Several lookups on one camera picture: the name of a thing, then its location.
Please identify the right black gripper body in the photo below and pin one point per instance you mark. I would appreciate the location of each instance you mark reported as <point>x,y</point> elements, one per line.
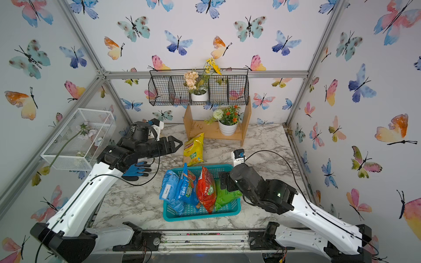
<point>232,186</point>

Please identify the white pot beige flowers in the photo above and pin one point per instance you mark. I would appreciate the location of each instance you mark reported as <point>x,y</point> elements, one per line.
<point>198,83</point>

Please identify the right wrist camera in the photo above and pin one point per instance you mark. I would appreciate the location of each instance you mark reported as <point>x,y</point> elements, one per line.
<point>238,157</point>

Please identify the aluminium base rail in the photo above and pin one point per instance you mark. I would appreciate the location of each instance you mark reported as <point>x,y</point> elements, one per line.
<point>204,241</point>

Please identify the wooden shelf stand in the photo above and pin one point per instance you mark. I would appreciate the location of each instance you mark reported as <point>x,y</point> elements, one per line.
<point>212,131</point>

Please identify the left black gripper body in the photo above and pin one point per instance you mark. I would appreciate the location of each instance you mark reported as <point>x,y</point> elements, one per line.
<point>155,148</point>

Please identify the pink artificial flower stem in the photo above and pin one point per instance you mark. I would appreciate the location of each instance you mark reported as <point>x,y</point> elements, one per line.
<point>72,148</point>

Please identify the dark blue chips bag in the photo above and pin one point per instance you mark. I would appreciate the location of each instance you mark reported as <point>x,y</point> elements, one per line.
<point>169,192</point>

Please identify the red Lay's chips bag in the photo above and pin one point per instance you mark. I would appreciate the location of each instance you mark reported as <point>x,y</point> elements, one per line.
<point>206,190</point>

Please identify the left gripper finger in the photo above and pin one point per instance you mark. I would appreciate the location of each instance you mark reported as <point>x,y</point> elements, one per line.
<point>174,141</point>
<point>172,148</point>

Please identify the yellow Lay's chips bag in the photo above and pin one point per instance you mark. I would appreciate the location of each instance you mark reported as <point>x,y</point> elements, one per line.
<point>193,150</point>

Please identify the teal plastic basket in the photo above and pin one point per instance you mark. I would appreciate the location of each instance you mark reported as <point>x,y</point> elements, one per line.
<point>190,213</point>

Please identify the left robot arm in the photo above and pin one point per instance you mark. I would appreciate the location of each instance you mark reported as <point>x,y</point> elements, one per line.
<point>66,235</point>

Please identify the white pot orange flowers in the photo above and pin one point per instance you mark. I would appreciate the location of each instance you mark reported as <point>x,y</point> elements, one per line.
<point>227,117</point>

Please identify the light blue lime chips bag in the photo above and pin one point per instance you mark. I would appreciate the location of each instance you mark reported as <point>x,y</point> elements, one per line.
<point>186,191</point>

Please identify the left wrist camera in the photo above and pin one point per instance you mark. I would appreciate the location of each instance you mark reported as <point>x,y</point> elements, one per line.
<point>156,128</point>

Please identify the blue black work glove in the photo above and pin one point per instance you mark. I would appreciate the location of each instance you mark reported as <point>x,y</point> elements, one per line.
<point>141,169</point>

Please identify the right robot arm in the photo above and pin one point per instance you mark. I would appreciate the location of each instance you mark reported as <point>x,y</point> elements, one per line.
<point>296,203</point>

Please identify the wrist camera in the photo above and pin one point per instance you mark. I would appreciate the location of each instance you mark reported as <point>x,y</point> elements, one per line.
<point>238,157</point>
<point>156,128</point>

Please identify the white mesh wall basket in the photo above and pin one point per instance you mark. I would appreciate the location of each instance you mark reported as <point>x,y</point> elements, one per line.
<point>102,120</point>

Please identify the black wire wall basket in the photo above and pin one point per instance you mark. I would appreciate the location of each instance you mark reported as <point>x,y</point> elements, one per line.
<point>168,88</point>

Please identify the green Lay's chips bag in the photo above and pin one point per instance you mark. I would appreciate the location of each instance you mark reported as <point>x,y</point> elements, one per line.
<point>225,197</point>

